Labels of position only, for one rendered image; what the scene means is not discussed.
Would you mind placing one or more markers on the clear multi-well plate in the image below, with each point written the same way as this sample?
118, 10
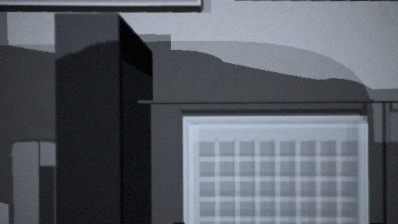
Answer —
275, 170

